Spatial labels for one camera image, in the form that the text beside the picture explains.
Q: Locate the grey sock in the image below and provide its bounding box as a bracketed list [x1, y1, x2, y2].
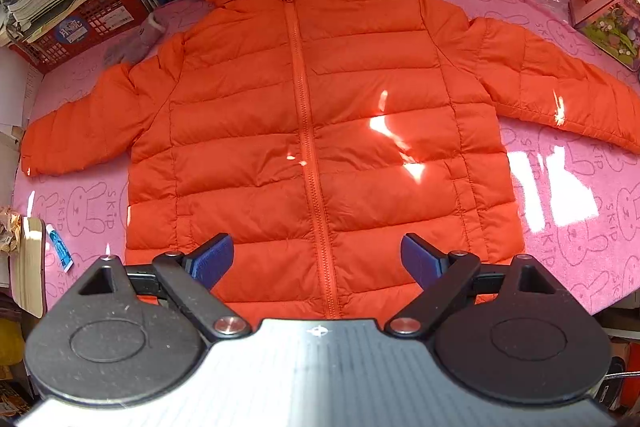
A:
[102, 12, 166, 68]

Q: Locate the pink rabbit print blanket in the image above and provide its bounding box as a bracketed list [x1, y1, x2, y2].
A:
[12, 0, 640, 315]

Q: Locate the clear plastic bag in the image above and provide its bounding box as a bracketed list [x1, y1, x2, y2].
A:
[532, 0, 571, 28]

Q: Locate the white paper sheet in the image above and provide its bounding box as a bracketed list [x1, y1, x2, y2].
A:
[0, 49, 43, 128]

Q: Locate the red plastic basket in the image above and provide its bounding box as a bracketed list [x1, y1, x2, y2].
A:
[7, 0, 151, 75]

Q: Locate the small blue white tube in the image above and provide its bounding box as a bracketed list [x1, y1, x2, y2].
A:
[45, 224, 75, 269]

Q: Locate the thick book with yellowed pages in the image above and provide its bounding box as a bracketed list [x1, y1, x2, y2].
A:
[10, 214, 48, 318]

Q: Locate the orange hooded puffer jacket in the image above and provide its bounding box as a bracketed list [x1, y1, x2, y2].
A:
[20, 0, 640, 323]

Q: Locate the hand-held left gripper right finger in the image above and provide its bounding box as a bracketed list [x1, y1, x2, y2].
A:
[386, 232, 558, 340]

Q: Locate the pink triangular toy case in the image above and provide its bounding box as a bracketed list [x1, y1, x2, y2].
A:
[567, 0, 640, 72]

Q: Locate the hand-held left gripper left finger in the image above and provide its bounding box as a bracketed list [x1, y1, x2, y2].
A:
[75, 233, 252, 340]

